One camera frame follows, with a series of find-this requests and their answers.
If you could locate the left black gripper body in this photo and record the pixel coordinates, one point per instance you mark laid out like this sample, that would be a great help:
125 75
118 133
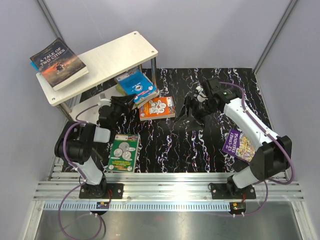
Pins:
118 109

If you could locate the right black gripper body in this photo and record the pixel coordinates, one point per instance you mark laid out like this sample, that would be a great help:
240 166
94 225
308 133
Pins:
199 110

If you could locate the green 65-storey treehouse book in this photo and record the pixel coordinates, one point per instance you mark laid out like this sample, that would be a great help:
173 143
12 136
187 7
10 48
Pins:
143 100

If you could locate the light blue paperback book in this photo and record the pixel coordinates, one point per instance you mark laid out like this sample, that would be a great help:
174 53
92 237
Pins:
134 81

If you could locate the orange paperback book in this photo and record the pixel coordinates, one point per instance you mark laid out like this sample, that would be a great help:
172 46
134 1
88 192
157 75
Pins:
158 108

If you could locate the dark green paperback book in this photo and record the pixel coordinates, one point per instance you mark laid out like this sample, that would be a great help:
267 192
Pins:
123 153

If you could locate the purple 52-storey treehouse book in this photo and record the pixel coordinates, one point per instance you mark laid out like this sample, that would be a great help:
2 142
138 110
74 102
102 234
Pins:
238 145

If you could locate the dark tale of two cities book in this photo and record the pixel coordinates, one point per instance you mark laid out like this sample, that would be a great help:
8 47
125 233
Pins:
59 65

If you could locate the blue 91-storey treehouse book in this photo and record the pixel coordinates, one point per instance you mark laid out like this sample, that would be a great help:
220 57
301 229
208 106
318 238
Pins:
34 66

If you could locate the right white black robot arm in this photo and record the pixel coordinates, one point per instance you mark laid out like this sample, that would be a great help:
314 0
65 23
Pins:
272 153

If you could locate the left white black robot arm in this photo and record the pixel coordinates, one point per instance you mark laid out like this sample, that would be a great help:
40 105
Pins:
75 143

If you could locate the white two-tier metal shelf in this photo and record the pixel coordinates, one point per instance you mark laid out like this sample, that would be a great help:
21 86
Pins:
104 63

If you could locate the black marble pattern mat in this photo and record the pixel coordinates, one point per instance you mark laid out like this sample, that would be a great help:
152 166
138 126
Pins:
167 146

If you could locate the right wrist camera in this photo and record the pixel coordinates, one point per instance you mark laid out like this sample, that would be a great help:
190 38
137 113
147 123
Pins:
199 94

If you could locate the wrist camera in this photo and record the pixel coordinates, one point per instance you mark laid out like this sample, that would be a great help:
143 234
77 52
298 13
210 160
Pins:
103 100
199 94

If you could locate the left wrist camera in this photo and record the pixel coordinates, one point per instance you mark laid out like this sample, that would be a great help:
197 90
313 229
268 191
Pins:
103 100

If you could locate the aluminium mounting rail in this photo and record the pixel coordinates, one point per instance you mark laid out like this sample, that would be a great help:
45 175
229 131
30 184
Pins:
164 187

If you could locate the white slotted cable duct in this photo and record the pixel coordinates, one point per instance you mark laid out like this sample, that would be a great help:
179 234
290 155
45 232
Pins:
145 206

